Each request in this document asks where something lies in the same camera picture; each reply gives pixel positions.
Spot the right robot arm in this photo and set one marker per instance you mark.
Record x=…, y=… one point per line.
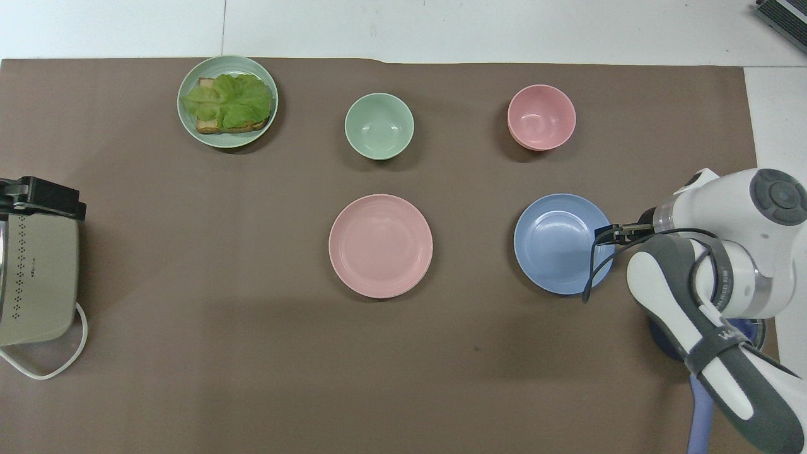
x=766, y=265

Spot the blue plate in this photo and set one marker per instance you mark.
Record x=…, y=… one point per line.
x=555, y=243

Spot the green plate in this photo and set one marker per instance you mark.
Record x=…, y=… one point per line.
x=192, y=129

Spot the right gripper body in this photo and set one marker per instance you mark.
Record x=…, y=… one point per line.
x=644, y=224

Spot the pink bowl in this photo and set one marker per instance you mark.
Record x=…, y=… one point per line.
x=541, y=116

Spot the green bowl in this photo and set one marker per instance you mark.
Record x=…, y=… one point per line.
x=379, y=125

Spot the pink plate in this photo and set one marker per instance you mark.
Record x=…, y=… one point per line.
x=380, y=246

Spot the toast slice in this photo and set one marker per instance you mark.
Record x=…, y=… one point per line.
x=208, y=126

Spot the grey ribbed device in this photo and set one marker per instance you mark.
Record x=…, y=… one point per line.
x=785, y=16

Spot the green lettuce leaf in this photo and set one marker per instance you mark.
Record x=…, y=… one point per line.
x=233, y=101

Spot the blue frying pan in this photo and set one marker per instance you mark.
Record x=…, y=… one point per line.
x=701, y=410

